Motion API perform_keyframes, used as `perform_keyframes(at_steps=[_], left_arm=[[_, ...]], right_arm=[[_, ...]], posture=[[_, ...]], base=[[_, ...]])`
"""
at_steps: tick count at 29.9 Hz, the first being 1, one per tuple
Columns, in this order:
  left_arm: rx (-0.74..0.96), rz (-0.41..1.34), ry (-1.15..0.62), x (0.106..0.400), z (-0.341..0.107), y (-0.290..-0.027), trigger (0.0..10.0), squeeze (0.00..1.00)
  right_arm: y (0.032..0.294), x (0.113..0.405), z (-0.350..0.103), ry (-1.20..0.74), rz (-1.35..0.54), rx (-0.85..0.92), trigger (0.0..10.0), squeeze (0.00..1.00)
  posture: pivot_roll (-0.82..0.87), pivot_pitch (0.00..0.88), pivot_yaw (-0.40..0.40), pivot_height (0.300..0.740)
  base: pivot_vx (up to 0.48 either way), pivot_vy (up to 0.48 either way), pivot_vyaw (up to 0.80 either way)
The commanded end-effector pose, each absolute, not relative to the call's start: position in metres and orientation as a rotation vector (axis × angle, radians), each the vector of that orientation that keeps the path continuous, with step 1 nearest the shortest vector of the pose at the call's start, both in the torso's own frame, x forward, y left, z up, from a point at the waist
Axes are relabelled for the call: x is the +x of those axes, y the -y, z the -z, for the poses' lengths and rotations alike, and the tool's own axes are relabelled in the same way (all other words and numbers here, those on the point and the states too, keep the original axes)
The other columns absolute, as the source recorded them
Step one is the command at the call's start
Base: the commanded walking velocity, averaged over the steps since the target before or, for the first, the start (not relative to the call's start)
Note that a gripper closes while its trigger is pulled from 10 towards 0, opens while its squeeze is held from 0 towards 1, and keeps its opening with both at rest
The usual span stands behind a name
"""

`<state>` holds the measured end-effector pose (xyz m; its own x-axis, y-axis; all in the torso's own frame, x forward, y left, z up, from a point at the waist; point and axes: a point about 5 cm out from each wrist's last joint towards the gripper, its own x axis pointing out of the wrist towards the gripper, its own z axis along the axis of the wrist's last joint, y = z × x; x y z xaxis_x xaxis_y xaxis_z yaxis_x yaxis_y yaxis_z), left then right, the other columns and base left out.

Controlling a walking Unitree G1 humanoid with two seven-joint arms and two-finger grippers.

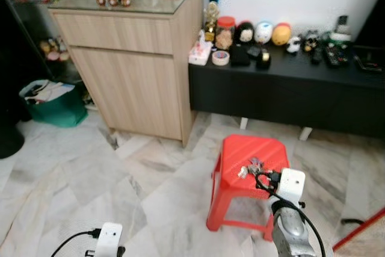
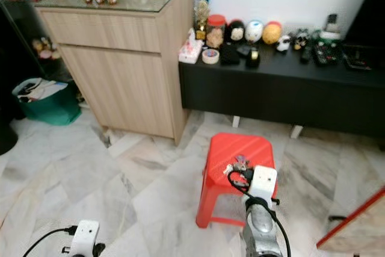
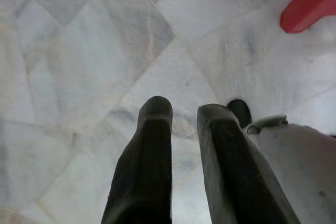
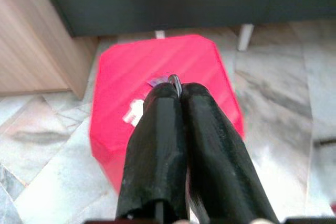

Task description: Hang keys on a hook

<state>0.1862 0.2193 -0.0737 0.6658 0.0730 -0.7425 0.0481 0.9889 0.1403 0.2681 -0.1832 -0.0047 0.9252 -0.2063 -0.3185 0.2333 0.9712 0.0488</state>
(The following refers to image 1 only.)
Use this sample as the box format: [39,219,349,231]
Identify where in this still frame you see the pink figurine set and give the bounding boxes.
[39,37,66,62]

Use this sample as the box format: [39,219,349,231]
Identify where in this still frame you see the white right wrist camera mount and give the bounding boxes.
[278,169,306,205]

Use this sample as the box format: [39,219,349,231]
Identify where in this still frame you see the bunch of keys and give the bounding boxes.
[238,158,268,178]

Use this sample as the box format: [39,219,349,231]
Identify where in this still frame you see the white printed papers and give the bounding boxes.
[27,81,76,102]

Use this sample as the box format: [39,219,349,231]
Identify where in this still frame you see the wide black remote control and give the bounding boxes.
[325,43,350,68]

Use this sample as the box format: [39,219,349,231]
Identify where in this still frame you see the black low bench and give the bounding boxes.
[188,43,385,140]

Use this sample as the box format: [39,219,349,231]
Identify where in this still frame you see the white round figurine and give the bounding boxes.
[254,21,274,45]

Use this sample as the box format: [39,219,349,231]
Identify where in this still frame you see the green bag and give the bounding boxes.
[19,79,89,128]

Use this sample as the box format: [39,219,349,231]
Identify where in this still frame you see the black round figurine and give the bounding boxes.
[235,21,255,44]

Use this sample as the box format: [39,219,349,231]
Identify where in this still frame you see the small white figurine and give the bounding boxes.
[286,36,302,54]

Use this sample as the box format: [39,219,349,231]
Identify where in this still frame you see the black glass display cabinet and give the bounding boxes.
[0,0,67,119]

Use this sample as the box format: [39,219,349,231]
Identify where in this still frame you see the slim black remote control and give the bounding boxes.
[311,46,324,66]

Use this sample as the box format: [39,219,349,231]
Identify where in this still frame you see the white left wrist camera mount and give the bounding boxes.
[95,223,123,257]

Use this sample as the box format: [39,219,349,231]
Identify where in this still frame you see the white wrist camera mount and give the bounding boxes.
[278,169,306,205]
[95,223,123,257]

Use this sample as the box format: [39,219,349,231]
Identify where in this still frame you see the black box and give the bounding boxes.
[230,45,251,67]

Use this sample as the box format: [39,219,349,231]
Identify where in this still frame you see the white and pink tissue box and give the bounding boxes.
[188,33,213,66]

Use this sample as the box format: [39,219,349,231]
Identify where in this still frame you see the red plastic stool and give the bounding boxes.
[206,134,291,243]

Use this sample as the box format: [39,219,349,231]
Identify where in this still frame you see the light wooden cabinet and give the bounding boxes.
[48,0,206,146]

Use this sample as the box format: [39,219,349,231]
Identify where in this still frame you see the small dark figurine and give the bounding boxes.
[303,29,321,53]

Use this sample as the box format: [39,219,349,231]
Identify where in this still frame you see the red-lidded jar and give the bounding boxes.
[215,16,236,51]

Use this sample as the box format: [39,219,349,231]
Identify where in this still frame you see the tape roll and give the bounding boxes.
[212,51,230,66]

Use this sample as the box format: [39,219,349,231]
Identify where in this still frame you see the flat black tray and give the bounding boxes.
[355,52,384,72]

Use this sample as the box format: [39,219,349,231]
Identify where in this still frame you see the blue and gold trophy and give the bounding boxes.
[205,0,224,42]

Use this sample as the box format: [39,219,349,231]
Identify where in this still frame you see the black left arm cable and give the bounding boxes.
[51,228,102,257]

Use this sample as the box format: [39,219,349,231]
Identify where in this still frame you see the cordless phone on base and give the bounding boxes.
[331,15,353,42]

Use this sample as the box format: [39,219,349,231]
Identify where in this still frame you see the small black device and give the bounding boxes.
[256,48,271,70]

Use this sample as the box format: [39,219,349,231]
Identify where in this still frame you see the red-edged board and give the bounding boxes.
[332,208,385,257]

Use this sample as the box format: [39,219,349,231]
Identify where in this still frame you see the yellow round figurine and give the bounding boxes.
[271,22,292,46]

